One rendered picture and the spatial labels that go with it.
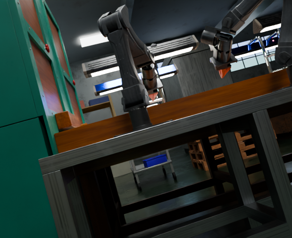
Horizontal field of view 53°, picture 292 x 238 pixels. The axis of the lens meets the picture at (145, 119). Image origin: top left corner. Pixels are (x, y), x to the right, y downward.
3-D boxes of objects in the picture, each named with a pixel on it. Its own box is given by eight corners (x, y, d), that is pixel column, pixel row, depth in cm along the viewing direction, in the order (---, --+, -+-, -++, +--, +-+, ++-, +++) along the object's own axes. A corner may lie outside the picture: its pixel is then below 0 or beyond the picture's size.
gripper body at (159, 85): (138, 86, 136) (136, 73, 131) (159, 80, 137) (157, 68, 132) (142, 95, 132) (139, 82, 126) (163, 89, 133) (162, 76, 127)
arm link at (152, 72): (143, 72, 133) (141, 59, 128) (155, 71, 132) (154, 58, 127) (143, 81, 128) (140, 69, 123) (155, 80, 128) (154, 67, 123)
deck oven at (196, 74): (263, 136, 613) (230, 34, 628) (200, 156, 597) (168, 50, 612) (231, 139, 790) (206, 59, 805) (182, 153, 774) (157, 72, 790)
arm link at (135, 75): (132, 108, 102) (106, 21, 104) (150, 103, 100) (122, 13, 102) (126, 109, 97) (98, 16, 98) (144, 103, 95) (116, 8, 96)
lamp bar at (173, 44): (199, 44, 153) (195, 31, 153) (84, 75, 147) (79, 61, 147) (196, 49, 161) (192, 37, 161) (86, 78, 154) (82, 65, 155)
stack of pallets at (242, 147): (256, 147, 483) (241, 100, 489) (282, 147, 405) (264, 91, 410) (191, 167, 470) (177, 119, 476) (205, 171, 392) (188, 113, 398)
